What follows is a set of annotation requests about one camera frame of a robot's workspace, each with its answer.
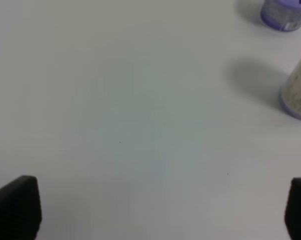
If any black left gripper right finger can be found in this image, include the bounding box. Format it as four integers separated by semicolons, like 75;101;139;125
284;177;301;240

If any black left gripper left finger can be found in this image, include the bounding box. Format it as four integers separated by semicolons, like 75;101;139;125
0;175;42;240

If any purple lidded air freshener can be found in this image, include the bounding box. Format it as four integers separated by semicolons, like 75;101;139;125
260;0;301;32

